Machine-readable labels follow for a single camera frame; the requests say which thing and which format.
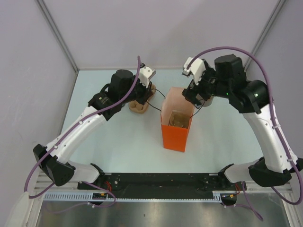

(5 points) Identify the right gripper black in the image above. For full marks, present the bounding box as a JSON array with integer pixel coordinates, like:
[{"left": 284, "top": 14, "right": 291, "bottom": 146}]
[{"left": 182, "top": 63, "right": 231, "bottom": 109}]

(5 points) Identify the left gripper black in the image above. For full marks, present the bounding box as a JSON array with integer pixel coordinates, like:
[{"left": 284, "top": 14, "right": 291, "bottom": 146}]
[{"left": 120, "top": 74, "right": 153, "bottom": 105}]

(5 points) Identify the orange paper bag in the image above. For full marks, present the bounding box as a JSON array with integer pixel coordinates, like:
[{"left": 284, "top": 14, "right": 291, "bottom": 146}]
[{"left": 160, "top": 87, "right": 194, "bottom": 152}]

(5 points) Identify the brown pulp cup carrier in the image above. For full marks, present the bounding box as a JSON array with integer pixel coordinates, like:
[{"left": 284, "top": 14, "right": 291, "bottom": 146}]
[
  {"left": 169, "top": 111, "right": 190, "bottom": 129},
  {"left": 128, "top": 84, "right": 156, "bottom": 114}
]

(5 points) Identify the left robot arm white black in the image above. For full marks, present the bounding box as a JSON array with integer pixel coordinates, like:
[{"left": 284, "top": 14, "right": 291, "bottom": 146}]
[{"left": 33, "top": 66, "right": 156, "bottom": 189}]

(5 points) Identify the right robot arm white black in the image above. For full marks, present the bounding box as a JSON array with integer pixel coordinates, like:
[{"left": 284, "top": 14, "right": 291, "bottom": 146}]
[{"left": 182, "top": 54, "right": 294, "bottom": 190}]

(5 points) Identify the grey straw holder cup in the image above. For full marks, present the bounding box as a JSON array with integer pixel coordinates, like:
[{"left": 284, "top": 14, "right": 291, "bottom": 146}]
[{"left": 201, "top": 96, "right": 214, "bottom": 107}]

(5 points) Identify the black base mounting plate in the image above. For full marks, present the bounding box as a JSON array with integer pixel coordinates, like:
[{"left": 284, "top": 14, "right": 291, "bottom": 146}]
[{"left": 93, "top": 173, "right": 242, "bottom": 200}]

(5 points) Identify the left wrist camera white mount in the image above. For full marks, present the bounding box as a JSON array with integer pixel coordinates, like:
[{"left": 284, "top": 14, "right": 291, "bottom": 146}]
[{"left": 138, "top": 63, "right": 156, "bottom": 87}]

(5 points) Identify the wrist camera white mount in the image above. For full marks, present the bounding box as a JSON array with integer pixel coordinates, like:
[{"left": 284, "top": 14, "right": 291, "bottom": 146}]
[
  {"left": 182, "top": 57, "right": 206, "bottom": 85},
  {"left": 138, "top": 63, "right": 156, "bottom": 87}
]

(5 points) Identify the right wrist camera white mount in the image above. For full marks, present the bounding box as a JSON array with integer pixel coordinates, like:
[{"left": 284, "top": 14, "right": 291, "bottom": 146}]
[{"left": 182, "top": 57, "right": 206, "bottom": 85}]

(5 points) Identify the aluminium frame rail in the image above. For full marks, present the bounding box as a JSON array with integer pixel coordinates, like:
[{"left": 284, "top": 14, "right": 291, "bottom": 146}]
[{"left": 34, "top": 172, "right": 294, "bottom": 192}]

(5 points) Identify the white slotted cable duct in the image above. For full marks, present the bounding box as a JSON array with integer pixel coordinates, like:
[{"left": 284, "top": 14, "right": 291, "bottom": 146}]
[{"left": 44, "top": 192, "right": 222, "bottom": 203}]

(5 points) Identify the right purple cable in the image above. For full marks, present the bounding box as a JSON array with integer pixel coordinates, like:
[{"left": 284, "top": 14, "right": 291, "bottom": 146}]
[{"left": 187, "top": 46, "right": 303, "bottom": 222}]

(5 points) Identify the purple cable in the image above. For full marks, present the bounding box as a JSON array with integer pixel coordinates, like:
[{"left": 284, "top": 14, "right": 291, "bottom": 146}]
[
  {"left": 187, "top": 46, "right": 303, "bottom": 222},
  {"left": 24, "top": 55, "right": 143, "bottom": 214}
]

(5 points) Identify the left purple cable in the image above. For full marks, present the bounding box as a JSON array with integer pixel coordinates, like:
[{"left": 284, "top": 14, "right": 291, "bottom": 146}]
[{"left": 24, "top": 55, "right": 143, "bottom": 214}]

